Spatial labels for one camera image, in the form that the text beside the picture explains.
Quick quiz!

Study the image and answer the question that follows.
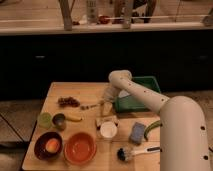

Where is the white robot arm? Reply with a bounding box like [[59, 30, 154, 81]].
[[103, 70, 211, 171]]

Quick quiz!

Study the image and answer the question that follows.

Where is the dark brown bowl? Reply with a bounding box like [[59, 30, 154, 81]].
[[34, 132, 63, 160]]

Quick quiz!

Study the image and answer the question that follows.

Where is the bunch of dark grapes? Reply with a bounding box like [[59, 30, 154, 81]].
[[58, 97, 80, 107]]

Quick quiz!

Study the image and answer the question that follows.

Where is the yellow banana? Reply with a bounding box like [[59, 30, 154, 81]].
[[65, 114, 82, 122]]

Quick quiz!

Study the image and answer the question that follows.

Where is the orange peach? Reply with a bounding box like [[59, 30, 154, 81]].
[[45, 138, 60, 153]]

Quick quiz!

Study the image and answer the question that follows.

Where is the blue sponge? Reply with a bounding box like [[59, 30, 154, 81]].
[[129, 122, 146, 145]]

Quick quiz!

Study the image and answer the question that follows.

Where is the red bowl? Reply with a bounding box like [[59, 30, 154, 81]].
[[64, 132, 97, 166]]

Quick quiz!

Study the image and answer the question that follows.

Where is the green plastic tray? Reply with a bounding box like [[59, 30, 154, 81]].
[[113, 76, 161, 113]]

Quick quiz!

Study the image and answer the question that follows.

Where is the green cucumber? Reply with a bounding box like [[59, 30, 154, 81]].
[[144, 120, 161, 141]]

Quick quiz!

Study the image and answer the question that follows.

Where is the white cloth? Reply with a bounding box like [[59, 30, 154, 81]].
[[118, 90, 130, 98]]

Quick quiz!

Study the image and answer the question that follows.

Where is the white cup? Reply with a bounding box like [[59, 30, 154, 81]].
[[100, 121, 117, 139]]

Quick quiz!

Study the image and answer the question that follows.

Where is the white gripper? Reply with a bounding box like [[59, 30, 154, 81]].
[[101, 84, 120, 117]]

